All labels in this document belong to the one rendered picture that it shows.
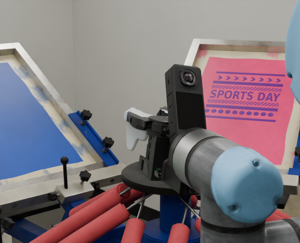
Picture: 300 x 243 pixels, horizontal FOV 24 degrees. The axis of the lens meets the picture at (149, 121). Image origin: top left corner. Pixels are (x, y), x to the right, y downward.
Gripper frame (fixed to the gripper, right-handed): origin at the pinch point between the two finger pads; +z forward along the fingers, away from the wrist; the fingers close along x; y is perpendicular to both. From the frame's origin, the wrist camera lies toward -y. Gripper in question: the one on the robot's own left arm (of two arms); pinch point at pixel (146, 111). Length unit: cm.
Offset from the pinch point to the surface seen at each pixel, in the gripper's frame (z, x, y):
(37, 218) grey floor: 405, 83, 156
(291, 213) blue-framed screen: 239, 194, 95
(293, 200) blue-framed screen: 240, 194, 87
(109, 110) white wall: 413, 133, 70
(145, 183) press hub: 70, 30, 31
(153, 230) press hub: 79, 38, 47
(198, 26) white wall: 324, 157, -5
